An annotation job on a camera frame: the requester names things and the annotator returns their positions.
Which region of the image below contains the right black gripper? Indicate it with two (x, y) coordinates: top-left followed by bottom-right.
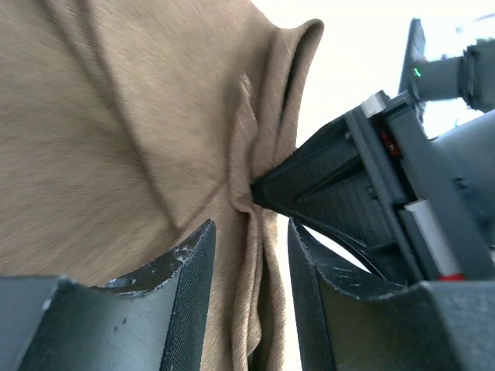
(251, 93), (494, 284)

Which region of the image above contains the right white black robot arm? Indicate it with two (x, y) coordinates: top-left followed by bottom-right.
(251, 19), (494, 284)

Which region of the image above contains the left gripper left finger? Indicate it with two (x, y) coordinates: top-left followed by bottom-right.
(1, 220), (216, 370)

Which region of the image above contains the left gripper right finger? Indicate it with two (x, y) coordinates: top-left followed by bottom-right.
(288, 220), (494, 370)

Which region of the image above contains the brown cloth napkin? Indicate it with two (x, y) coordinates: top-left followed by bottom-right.
(1, 1), (324, 370)

